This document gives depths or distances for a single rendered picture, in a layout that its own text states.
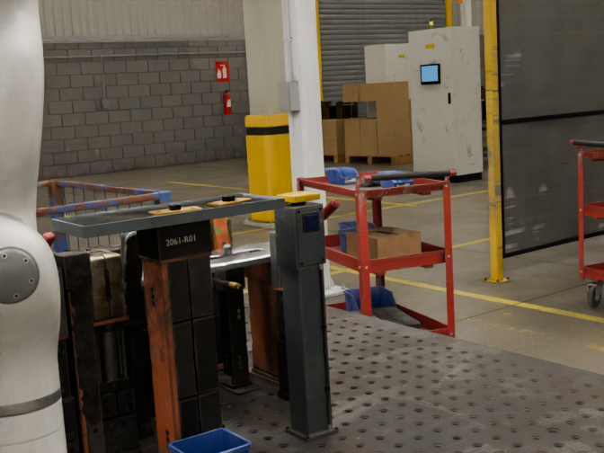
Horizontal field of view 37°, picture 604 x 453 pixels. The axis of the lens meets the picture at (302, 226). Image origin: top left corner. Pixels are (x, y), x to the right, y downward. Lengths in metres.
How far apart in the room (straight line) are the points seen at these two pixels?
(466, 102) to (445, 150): 0.68
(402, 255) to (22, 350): 2.99
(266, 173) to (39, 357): 7.82
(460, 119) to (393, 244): 8.00
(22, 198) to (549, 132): 5.54
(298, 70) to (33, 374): 4.72
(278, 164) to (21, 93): 7.84
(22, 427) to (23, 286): 0.19
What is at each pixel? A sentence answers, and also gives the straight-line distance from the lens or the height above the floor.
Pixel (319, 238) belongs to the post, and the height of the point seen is 1.08.
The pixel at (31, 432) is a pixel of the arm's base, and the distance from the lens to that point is 1.19.
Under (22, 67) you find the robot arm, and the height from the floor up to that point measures 1.40.
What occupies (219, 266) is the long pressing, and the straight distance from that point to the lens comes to 1.87.
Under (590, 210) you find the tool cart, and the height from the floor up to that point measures 0.57.
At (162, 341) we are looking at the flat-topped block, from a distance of 1.53.
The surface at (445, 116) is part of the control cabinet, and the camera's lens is 11.99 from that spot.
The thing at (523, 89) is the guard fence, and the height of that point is 1.25.
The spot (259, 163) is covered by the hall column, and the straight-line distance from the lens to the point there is 8.99.
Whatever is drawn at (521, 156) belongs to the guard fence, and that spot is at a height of 0.80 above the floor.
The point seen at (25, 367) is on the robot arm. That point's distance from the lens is 1.16.
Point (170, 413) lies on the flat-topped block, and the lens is 1.56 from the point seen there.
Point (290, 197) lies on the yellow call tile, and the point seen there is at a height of 1.16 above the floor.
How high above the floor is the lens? 1.35
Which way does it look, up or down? 9 degrees down
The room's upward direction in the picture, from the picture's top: 3 degrees counter-clockwise
